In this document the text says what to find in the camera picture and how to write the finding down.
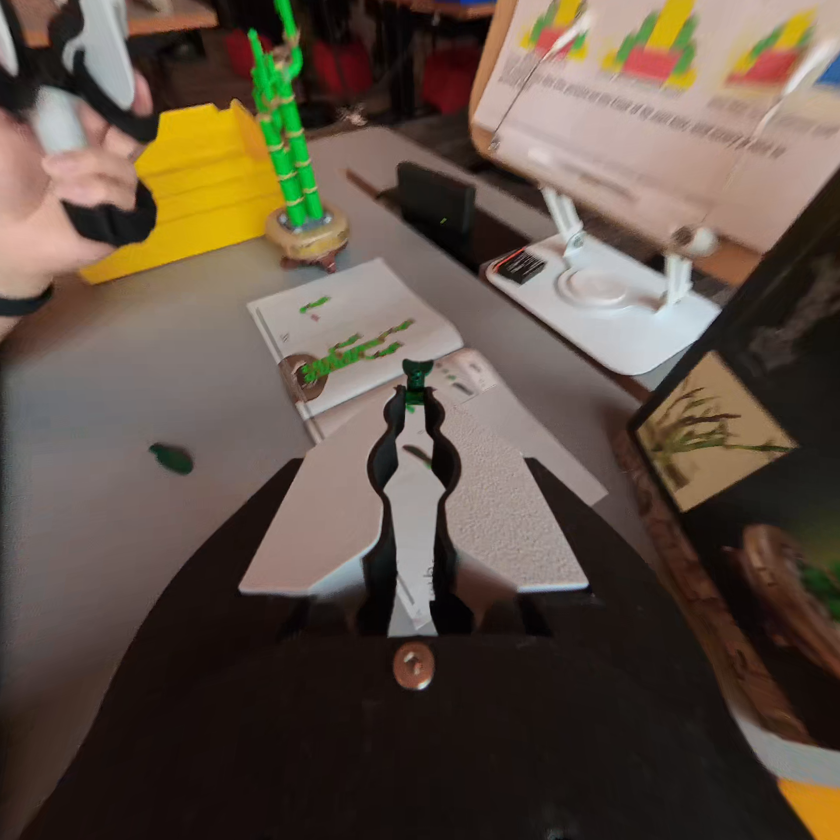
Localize black wristband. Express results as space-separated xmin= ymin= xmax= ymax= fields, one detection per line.
xmin=0 ymin=285 xmax=55 ymax=317

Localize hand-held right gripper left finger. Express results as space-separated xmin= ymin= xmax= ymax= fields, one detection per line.
xmin=238 ymin=386 xmax=406 ymax=636

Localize wooden table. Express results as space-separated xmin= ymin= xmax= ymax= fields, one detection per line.
xmin=13 ymin=0 xmax=219 ymax=48

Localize black lego set box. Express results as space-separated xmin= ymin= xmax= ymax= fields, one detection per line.
xmin=626 ymin=217 xmax=840 ymax=788

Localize small black box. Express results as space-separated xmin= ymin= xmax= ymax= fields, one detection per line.
xmin=395 ymin=161 xmax=476 ymax=240

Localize small black battery pack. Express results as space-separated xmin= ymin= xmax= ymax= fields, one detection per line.
xmin=493 ymin=248 xmax=547 ymax=284

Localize green lego bamboo model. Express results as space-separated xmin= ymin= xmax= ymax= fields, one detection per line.
xmin=246 ymin=0 xmax=350 ymax=273

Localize white tray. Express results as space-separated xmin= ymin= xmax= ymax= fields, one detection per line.
xmin=469 ymin=0 xmax=840 ymax=376

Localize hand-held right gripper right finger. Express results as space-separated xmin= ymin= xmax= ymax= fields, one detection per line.
xmin=423 ymin=386 xmax=590 ymax=636

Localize person's left hand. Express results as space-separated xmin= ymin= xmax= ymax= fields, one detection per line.
xmin=0 ymin=71 xmax=156 ymax=298

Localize red stool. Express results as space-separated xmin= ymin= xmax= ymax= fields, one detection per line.
xmin=422 ymin=46 xmax=483 ymax=114
xmin=311 ymin=39 xmax=376 ymax=96
xmin=223 ymin=29 xmax=271 ymax=80

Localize printed instruction sheet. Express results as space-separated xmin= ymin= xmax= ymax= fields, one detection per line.
xmin=472 ymin=0 xmax=840 ymax=253

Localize lego instruction booklet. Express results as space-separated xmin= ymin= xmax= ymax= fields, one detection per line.
xmin=246 ymin=257 xmax=611 ymax=506

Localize small green lego clip piece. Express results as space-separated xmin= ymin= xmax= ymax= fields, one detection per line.
xmin=399 ymin=357 xmax=437 ymax=416

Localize yellow plastic bin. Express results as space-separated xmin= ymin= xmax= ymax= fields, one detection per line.
xmin=79 ymin=101 xmax=286 ymax=286

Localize dark green lego leaf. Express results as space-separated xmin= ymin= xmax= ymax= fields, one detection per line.
xmin=147 ymin=443 xmax=196 ymax=476

